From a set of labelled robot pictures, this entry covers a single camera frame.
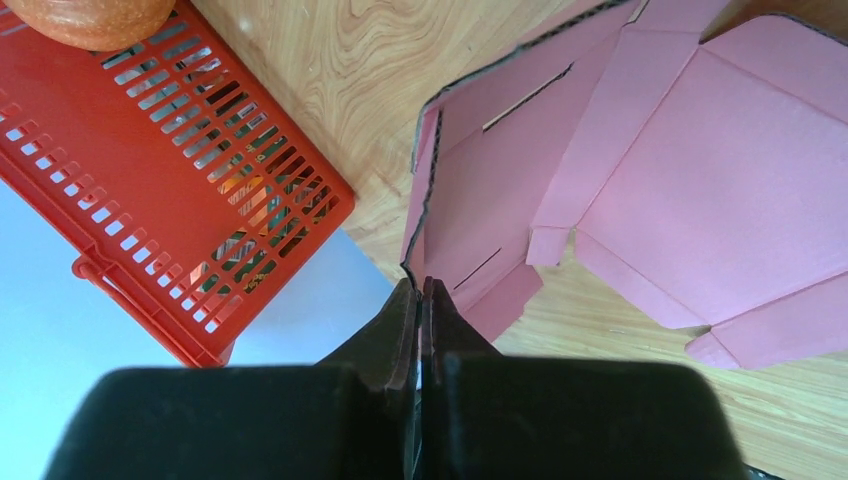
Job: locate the red plastic shopping basket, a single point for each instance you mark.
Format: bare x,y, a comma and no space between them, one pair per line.
122,153

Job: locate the yellow orange snack pack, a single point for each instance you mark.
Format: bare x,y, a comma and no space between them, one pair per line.
254,194

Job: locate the orange pumpkin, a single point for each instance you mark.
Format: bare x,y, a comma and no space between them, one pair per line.
94,25

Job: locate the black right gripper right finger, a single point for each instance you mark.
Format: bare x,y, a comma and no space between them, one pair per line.
486,415

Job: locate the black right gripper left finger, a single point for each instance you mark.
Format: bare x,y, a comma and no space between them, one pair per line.
352,415

